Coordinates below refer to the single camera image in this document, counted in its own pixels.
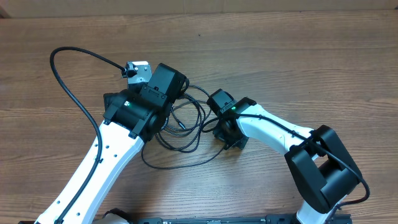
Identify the black USB-C cable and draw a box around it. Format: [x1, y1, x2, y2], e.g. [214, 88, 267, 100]
[155, 93, 212, 154]

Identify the black USB-A cable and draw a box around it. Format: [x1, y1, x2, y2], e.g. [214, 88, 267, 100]
[141, 84, 226, 170]

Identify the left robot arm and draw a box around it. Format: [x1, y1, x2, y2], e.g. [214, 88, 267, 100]
[35, 61, 189, 223]

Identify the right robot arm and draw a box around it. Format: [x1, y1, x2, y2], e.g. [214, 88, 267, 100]
[206, 89, 362, 223]

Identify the right camera black cable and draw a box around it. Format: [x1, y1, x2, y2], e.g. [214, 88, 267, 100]
[201, 113, 371, 208]

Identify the camera black cable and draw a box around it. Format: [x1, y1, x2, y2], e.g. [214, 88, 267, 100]
[49, 46, 137, 224]
[201, 113, 371, 208]

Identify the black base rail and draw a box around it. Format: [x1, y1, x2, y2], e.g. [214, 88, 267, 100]
[102, 207, 354, 224]

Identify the left camera black cable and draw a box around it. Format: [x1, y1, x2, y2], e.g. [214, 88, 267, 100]
[49, 46, 137, 224]

